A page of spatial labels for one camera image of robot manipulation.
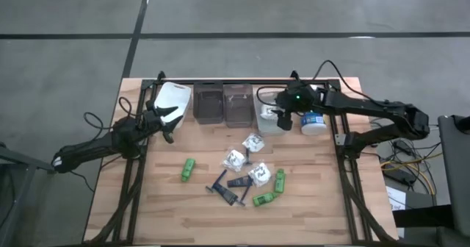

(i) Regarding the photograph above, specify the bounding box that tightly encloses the white paper sheet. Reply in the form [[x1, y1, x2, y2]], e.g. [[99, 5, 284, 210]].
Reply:
[[385, 186, 407, 211]]

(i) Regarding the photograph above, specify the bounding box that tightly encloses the dark blue shave tube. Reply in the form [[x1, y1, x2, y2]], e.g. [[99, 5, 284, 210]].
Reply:
[[212, 182, 239, 207]]

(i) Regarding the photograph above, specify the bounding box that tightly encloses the white wipes canister blue label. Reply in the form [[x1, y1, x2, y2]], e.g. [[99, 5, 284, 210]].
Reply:
[[299, 110, 328, 137]]

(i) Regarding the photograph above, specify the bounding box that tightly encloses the small green bottle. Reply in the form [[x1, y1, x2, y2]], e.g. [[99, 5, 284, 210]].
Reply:
[[180, 157, 197, 183], [252, 191, 279, 208], [273, 168, 287, 194]]

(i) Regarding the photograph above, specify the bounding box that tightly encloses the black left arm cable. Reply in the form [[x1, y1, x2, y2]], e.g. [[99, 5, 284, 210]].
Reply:
[[83, 96, 148, 131]]

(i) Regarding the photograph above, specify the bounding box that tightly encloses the black power brick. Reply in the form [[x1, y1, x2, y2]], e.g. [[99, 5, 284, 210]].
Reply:
[[383, 165, 416, 185]]

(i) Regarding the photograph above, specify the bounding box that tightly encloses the grey metal stand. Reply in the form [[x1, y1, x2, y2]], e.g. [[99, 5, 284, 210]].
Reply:
[[0, 142, 56, 247]]

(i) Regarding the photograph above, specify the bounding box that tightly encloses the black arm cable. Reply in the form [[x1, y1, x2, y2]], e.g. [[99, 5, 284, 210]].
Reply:
[[256, 59, 375, 108], [83, 96, 148, 131]]

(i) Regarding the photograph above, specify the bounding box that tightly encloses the yellow floor cable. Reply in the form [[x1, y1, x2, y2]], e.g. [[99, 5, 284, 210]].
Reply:
[[380, 151, 444, 196]]

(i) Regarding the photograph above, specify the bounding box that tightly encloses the white plastic bin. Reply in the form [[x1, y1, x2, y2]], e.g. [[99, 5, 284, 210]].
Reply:
[[153, 81, 192, 129]]

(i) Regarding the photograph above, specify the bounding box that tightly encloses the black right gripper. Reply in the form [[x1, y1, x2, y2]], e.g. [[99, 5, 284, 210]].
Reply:
[[270, 87, 321, 132]]

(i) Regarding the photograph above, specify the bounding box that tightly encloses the grey translucent plastic bin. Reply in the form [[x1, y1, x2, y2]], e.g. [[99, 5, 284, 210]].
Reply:
[[192, 82, 225, 126], [223, 83, 255, 129]]

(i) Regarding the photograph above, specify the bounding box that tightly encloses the dark blue razor cartridge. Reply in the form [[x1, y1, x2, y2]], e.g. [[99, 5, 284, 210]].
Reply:
[[226, 176, 254, 188]]

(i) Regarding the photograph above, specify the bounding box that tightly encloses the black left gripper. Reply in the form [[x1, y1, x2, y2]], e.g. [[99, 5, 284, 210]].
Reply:
[[141, 99, 184, 146]]

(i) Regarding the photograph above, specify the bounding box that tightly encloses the black metal rig frame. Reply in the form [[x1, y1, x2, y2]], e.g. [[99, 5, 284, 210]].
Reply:
[[82, 70, 400, 246]]

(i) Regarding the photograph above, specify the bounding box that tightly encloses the dark grey panel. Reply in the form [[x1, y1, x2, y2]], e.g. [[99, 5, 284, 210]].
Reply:
[[436, 114, 470, 240]]

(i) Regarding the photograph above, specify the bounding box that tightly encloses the light grey plastic bin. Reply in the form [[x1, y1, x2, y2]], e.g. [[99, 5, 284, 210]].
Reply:
[[253, 87, 287, 137]]

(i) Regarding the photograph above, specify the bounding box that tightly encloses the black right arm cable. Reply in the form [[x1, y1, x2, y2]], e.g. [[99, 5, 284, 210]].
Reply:
[[256, 59, 375, 108]]

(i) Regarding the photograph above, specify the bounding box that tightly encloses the clear bag white pack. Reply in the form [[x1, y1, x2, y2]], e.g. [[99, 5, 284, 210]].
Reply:
[[222, 149, 247, 173], [241, 132, 266, 154], [247, 162, 272, 188], [259, 102, 282, 121]]

